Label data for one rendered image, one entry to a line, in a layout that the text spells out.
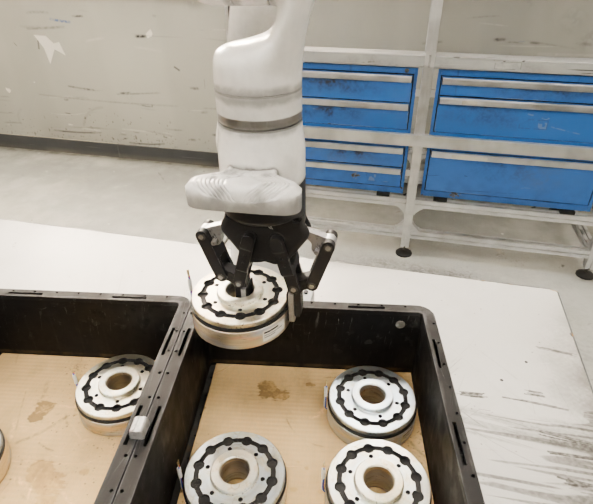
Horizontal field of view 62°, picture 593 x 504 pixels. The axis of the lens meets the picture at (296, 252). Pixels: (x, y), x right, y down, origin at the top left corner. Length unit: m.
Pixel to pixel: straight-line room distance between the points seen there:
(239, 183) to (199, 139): 3.13
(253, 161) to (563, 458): 0.62
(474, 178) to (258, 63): 2.02
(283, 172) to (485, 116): 1.89
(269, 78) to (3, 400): 0.53
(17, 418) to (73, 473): 0.12
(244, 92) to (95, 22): 3.28
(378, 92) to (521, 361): 1.51
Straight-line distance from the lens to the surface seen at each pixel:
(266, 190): 0.37
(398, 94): 2.23
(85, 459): 0.63
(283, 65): 0.38
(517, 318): 1.05
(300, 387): 0.66
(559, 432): 0.87
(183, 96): 3.46
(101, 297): 0.68
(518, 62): 2.21
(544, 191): 2.42
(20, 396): 0.73
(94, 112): 3.84
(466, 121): 2.26
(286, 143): 0.40
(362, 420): 0.59
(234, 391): 0.66
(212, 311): 0.50
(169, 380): 0.54
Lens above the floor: 1.31
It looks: 32 degrees down
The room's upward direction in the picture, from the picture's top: straight up
